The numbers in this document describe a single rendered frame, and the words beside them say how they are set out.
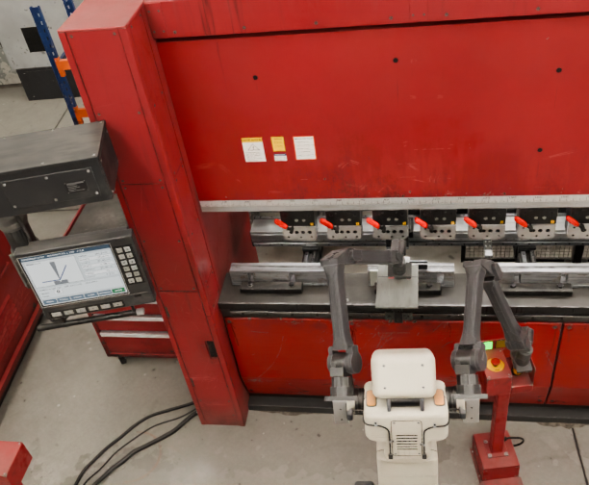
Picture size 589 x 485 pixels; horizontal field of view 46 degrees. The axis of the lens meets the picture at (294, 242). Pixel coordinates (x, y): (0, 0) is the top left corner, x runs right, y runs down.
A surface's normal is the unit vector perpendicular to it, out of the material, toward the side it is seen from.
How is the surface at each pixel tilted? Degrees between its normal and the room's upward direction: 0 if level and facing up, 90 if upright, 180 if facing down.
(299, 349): 90
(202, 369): 90
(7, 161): 0
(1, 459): 0
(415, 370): 48
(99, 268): 90
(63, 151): 0
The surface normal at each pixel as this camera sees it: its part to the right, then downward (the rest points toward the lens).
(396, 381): -0.14, -0.02
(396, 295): -0.13, -0.75
